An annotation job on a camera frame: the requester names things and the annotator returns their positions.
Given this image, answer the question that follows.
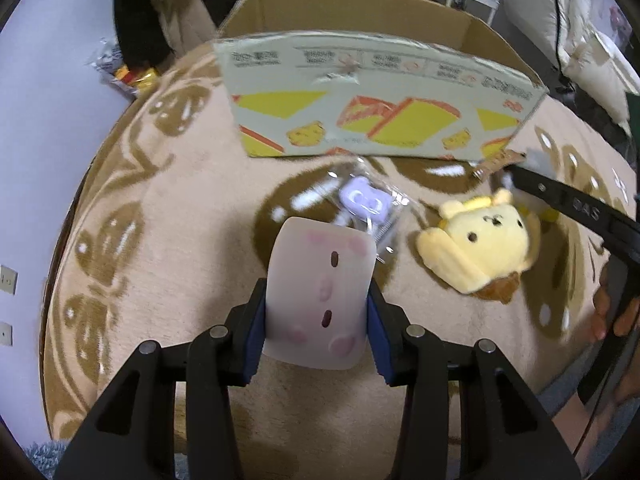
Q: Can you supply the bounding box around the person's right forearm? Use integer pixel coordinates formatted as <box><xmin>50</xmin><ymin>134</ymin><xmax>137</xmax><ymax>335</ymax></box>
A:
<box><xmin>537</xmin><ymin>340</ymin><xmax>640</xmax><ymax>480</ymax></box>

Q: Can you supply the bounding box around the person's right hand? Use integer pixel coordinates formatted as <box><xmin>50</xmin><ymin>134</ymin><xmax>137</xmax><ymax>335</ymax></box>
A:
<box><xmin>591</xmin><ymin>260</ymin><xmax>640</xmax><ymax>343</ymax></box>

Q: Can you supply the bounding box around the clear plastic toy packet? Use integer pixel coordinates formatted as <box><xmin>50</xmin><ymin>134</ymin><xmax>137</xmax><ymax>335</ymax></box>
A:
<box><xmin>295</xmin><ymin>157</ymin><xmax>416</xmax><ymax>261</ymax></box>

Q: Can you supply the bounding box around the printed cardboard box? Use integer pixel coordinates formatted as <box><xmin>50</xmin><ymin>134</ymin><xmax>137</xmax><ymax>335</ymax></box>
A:
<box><xmin>212</xmin><ymin>0</ymin><xmax>551</xmax><ymax>161</ymax></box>

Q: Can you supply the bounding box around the brown card tag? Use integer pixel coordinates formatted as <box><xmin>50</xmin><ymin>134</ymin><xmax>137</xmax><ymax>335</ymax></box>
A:
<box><xmin>472</xmin><ymin>150</ymin><xmax>526</xmax><ymax>181</ymax></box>

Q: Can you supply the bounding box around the blue grey fuzzy cloth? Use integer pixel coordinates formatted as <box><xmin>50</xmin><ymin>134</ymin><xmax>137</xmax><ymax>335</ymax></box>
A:
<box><xmin>20</xmin><ymin>440</ymin><xmax>68</xmax><ymax>480</ymax></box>

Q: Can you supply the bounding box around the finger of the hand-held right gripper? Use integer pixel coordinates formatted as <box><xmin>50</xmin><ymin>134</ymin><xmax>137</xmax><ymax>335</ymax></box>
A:
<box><xmin>502</xmin><ymin>166</ymin><xmax>613</xmax><ymax>241</ymax></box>

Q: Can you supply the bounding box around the pile of snack packets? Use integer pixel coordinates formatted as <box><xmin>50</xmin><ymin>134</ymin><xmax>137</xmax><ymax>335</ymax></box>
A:
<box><xmin>85</xmin><ymin>40</ymin><xmax>161</xmax><ymax>101</ymax></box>

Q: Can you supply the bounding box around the beige coat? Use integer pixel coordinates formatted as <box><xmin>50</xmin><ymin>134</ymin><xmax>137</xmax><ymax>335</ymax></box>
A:
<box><xmin>160</xmin><ymin>0</ymin><xmax>218</xmax><ymax>56</ymax></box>

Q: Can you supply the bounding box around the cream recliner chair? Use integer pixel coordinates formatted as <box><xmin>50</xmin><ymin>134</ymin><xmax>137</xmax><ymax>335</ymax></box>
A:
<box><xmin>497</xmin><ymin>0</ymin><xmax>640</xmax><ymax>123</ymax></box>

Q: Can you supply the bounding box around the white pink squishy toy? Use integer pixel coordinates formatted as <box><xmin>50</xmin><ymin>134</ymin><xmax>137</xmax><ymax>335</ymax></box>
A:
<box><xmin>264</xmin><ymin>217</ymin><xmax>377</xmax><ymax>372</ymax></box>

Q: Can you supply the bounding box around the beige brown floral blanket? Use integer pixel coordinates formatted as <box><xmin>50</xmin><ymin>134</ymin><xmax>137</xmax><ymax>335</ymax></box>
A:
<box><xmin>40</xmin><ymin>35</ymin><xmax>640</xmax><ymax>480</ymax></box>

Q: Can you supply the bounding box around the black coat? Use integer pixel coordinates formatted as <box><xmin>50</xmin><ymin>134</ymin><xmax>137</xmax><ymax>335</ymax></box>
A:
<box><xmin>111</xmin><ymin>0</ymin><xmax>173</xmax><ymax>68</ymax></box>

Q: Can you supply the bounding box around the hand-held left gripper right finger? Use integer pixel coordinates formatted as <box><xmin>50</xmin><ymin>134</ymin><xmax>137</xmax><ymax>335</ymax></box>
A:
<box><xmin>367</xmin><ymin>280</ymin><xmax>583</xmax><ymax>480</ymax></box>

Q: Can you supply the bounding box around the yellow plush toy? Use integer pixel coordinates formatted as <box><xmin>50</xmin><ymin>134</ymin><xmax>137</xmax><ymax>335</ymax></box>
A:
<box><xmin>417</xmin><ymin>187</ymin><xmax>543</xmax><ymax>306</ymax></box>

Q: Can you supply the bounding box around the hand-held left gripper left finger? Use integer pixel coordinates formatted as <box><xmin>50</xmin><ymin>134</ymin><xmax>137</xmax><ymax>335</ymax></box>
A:
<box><xmin>52</xmin><ymin>277</ymin><xmax>268</xmax><ymax>480</ymax></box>

